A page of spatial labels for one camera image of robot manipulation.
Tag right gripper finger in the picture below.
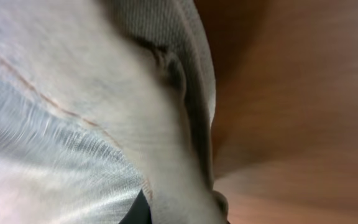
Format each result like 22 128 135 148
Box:
119 190 152 224

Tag light blue denim shorts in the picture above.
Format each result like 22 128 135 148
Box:
0 0 227 223

